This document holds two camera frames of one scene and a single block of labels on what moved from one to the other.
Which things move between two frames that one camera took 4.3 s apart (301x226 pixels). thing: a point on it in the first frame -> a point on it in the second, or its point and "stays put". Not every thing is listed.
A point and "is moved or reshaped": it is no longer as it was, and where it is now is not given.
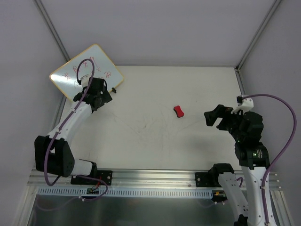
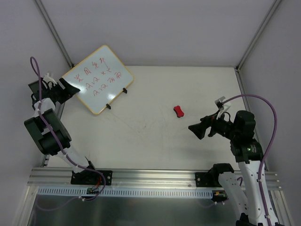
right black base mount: [207, 179] stays put
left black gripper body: [99, 84] -> [60, 89]
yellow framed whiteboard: [65, 79] is moved or reshaped
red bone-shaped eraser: [179, 113] stays put
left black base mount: [106, 176] stays put
